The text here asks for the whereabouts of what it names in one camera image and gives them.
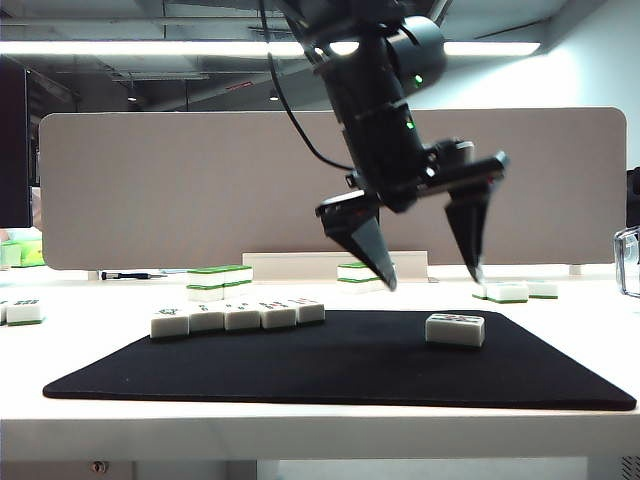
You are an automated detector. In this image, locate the bird mahjong tile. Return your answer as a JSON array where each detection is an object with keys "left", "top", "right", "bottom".
[{"left": 150, "top": 308, "right": 191, "bottom": 340}]

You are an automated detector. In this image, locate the black device behind divider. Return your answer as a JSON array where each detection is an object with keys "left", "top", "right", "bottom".
[{"left": 626, "top": 167, "right": 640, "bottom": 229}]

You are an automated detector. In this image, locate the bamboo mahjong tile red mark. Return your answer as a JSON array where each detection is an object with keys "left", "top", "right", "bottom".
[{"left": 527, "top": 280, "right": 560, "bottom": 301}]

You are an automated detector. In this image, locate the clear faceted plastic mug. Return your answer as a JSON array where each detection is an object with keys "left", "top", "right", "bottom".
[{"left": 613, "top": 225, "right": 640, "bottom": 300}]

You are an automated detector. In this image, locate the person behind divider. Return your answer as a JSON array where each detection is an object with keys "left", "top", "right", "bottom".
[{"left": 30, "top": 187, "right": 44, "bottom": 231}]

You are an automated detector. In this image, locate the black mouse mat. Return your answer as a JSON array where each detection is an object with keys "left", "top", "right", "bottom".
[{"left": 42, "top": 308, "right": 639, "bottom": 412}]

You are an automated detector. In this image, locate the beige desk divider panel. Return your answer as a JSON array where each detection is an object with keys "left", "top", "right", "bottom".
[{"left": 38, "top": 107, "right": 629, "bottom": 271}]

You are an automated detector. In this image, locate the black monitor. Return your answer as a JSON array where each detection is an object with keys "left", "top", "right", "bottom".
[{"left": 0, "top": 54, "right": 34, "bottom": 229}]

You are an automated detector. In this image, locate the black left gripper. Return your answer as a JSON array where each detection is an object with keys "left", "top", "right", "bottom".
[{"left": 314, "top": 151, "right": 511, "bottom": 293}]

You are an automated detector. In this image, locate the black blue screwdriver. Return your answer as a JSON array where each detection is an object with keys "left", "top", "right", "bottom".
[{"left": 101, "top": 270, "right": 166, "bottom": 281}]

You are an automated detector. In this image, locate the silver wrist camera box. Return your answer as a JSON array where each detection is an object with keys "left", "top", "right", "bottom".
[{"left": 434, "top": 139, "right": 476, "bottom": 164}]

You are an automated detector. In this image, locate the three-bamboo mahjong tile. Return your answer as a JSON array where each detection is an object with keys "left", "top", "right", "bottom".
[{"left": 223, "top": 303, "right": 263, "bottom": 332}]

